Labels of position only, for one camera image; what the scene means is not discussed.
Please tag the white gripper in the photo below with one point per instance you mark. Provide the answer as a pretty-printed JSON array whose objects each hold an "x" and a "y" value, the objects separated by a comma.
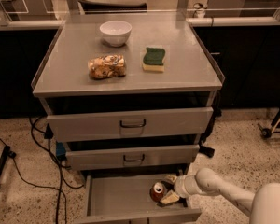
[{"x": 181, "y": 186}]

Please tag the red coke can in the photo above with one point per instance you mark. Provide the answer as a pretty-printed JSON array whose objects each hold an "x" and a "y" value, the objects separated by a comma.
[{"x": 157, "y": 192}]

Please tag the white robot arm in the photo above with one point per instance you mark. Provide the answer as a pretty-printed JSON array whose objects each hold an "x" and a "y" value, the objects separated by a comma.
[{"x": 262, "y": 207}]

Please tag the grey bottom drawer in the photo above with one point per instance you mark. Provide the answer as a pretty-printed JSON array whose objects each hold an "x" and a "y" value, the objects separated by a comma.
[{"x": 126, "y": 200}]

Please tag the grey drawer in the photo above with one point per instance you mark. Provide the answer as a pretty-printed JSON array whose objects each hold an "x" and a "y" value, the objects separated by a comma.
[
  {"x": 126, "y": 200},
  {"x": 131, "y": 157},
  {"x": 129, "y": 124}
]

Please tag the grey top drawer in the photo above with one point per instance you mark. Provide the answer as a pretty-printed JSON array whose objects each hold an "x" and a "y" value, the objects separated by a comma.
[{"x": 129, "y": 124}]

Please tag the grey middle drawer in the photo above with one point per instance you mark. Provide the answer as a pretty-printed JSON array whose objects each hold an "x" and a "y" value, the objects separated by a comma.
[{"x": 131, "y": 157}]

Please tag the grey drawer cabinet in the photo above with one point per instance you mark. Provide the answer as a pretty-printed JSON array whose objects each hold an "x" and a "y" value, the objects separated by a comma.
[{"x": 191, "y": 77}]

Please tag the green and yellow sponge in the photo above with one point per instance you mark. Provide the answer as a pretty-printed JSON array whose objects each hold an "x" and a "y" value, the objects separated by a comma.
[{"x": 153, "y": 60}]

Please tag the brown patterned chip bag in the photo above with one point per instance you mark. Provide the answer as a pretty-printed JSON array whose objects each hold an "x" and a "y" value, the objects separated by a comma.
[{"x": 107, "y": 67}]

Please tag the white ceramic bowl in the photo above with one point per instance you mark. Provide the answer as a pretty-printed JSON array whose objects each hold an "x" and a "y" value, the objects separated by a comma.
[{"x": 115, "y": 33}]

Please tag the white cup behind glass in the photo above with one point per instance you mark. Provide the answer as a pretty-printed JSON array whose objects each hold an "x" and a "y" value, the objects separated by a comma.
[{"x": 199, "y": 10}]

